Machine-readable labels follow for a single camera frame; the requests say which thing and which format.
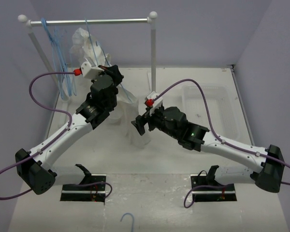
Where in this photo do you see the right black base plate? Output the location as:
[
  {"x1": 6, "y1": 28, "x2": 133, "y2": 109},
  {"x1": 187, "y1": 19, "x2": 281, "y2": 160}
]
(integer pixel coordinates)
[{"x1": 190, "y1": 171, "x2": 237, "y2": 202}]

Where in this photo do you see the white and silver clothes rack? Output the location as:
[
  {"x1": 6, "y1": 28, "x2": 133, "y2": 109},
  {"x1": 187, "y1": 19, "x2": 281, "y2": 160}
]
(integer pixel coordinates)
[{"x1": 17, "y1": 11, "x2": 158, "y2": 91}]

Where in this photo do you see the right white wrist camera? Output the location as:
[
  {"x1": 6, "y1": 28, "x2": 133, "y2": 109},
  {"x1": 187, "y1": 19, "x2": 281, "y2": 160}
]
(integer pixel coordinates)
[{"x1": 145, "y1": 91, "x2": 163, "y2": 115}]

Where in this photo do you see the white skirt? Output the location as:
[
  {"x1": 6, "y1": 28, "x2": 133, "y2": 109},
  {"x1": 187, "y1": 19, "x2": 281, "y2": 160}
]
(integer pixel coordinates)
[{"x1": 107, "y1": 86, "x2": 150, "y2": 149}]

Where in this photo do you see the purple cable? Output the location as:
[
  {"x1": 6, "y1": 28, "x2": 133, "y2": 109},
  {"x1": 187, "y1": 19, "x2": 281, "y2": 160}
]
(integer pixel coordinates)
[
  {"x1": 159, "y1": 78, "x2": 290, "y2": 187},
  {"x1": 0, "y1": 72, "x2": 75, "y2": 201}
]

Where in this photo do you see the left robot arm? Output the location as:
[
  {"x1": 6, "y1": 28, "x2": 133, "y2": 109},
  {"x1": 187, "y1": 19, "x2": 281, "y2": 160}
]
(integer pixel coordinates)
[{"x1": 15, "y1": 65, "x2": 124, "y2": 195}]

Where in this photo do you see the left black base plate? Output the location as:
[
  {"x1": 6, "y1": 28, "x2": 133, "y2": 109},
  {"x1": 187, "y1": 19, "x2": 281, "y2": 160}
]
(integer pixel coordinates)
[{"x1": 60, "y1": 184, "x2": 106, "y2": 203}]

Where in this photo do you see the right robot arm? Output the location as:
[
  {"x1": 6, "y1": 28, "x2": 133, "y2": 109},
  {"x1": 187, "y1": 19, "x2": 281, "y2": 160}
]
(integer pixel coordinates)
[{"x1": 132, "y1": 106, "x2": 284, "y2": 193}]

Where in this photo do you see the clear plastic basket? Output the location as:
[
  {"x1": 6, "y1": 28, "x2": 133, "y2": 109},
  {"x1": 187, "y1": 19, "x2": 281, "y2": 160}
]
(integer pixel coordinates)
[{"x1": 182, "y1": 83, "x2": 241, "y2": 140}]

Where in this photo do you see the blue hanger holding garment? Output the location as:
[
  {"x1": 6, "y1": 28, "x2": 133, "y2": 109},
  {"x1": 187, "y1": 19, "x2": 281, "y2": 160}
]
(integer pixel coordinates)
[{"x1": 85, "y1": 18, "x2": 100, "y2": 68}]

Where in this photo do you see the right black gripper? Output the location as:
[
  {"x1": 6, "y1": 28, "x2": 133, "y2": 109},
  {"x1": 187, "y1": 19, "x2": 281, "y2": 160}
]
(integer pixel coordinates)
[{"x1": 131, "y1": 104, "x2": 179, "y2": 139}]

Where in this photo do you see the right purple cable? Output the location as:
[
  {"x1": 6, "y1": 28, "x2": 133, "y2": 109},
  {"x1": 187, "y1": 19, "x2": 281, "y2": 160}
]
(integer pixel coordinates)
[{"x1": 159, "y1": 78, "x2": 290, "y2": 187}]

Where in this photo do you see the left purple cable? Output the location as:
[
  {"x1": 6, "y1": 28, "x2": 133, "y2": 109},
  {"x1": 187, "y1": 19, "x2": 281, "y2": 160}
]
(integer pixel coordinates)
[{"x1": 0, "y1": 72, "x2": 75, "y2": 201}]

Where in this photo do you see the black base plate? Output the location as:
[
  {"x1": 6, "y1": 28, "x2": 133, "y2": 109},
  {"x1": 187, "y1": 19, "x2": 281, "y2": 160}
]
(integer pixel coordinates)
[
  {"x1": 190, "y1": 171, "x2": 237, "y2": 202},
  {"x1": 60, "y1": 184, "x2": 106, "y2": 203}
]

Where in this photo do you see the blue wire hanger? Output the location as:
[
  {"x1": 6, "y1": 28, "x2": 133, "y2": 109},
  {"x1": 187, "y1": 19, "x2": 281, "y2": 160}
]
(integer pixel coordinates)
[{"x1": 103, "y1": 52, "x2": 133, "y2": 103}]

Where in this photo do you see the bundle of blue hangers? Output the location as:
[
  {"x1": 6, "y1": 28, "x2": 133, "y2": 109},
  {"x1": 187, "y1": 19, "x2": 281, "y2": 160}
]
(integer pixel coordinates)
[{"x1": 41, "y1": 18, "x2": 77, "y2": 101}]

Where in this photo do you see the blue hanger hook on table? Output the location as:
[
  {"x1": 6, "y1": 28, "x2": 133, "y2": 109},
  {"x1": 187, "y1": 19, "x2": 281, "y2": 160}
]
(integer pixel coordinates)
[{"x1": 120, "y1": 213, "x2": 136, "y2": 232}]

